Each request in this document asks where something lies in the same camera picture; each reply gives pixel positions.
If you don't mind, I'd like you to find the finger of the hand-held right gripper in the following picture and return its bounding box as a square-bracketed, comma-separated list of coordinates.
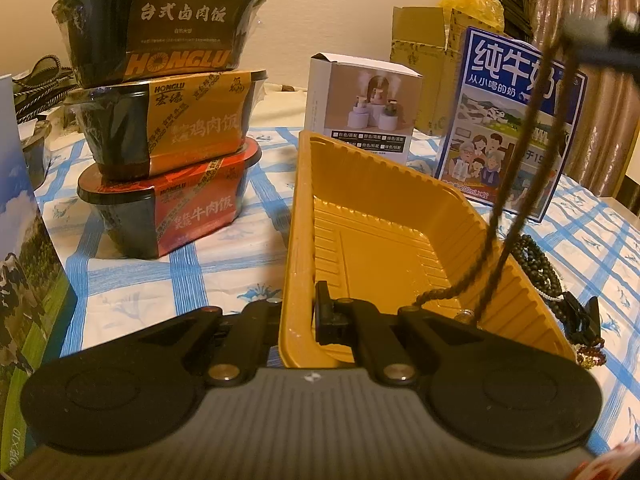
[562, 7, 640, 73]

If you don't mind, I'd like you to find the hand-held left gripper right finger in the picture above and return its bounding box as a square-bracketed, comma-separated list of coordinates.
[315, 281, 506, 386]

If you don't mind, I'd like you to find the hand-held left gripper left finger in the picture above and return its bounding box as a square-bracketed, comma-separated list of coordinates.
[132, 297, 283, 386]

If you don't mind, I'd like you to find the yellow plastic tray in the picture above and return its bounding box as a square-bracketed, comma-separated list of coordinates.
[277, 130, 576, 370]

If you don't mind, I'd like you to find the brown bead necklace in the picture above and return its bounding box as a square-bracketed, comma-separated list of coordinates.
[412, 25, 578, 326]

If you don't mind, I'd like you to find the blue checked tablecloth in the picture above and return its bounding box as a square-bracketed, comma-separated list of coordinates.
[30, 120, 640, 461]

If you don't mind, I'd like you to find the yellow plastic bag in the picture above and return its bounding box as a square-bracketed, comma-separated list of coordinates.
[440, 0, 505, 31]

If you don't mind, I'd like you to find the blue milk carton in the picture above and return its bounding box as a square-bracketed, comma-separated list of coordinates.
[434, 26, 587, 225]

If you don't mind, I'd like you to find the red label instant rice bowl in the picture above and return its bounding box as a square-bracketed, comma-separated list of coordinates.
[77, 139, 263, 260]

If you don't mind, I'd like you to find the open cardboard box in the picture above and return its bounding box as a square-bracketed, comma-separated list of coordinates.
[390, 6, 478, 136]

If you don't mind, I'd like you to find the small white carton box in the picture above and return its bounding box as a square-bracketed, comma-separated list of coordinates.
[304, 52, 423, 166]

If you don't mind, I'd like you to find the yellow label instant rice bowl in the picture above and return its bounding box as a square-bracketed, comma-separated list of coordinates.
[65, 70, 268, 181]

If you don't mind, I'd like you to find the meadow print milk carton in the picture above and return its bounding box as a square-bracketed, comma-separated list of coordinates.
[0, 74, 78, 480]

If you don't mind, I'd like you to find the black hair clip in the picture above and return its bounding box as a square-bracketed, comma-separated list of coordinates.
[564, 295, 601, 347]

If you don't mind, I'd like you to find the dark plastic bowl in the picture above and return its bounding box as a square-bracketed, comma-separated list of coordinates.
[19, 119, 52, 192]

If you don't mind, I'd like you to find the black instant rice bowl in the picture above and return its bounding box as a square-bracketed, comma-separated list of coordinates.
[51, 0, 267, 90]

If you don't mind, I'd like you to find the dark green bead necklace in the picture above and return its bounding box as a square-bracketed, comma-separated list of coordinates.
[509, 232, 571, 321]

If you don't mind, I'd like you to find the white pearl bracelet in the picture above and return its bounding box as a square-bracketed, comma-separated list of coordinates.
[535, 282, 568, 306]

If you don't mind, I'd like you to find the red bead bracelet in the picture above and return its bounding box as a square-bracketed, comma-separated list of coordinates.
[575, 337, 607, 370]

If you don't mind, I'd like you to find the dark coiled rope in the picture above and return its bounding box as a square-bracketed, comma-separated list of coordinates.
[12, 54, 76, 123]

